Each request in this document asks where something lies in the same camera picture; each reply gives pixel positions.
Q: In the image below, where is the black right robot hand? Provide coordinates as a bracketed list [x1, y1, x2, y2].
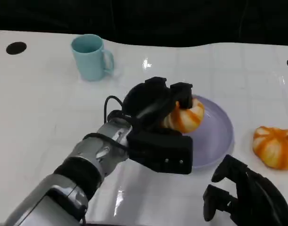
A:
[202, 154, 288, 226]

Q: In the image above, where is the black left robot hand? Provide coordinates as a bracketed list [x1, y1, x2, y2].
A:
[122, 76, 194, 135]

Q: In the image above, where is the orange and white bread roll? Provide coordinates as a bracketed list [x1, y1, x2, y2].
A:
[161, 98, 205, 134]
[252, 126, 288, 170]

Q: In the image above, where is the pale green mug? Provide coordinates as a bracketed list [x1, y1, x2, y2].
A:
[71, 34, 115, 82]

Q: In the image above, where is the lilac plate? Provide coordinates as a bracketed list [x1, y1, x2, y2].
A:
[180, 95, 235, 169]

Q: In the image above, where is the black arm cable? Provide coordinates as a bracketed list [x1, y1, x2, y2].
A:
[103, 95, 133, 125]

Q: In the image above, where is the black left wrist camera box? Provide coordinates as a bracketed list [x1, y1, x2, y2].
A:
[126, 128, 194, 175]

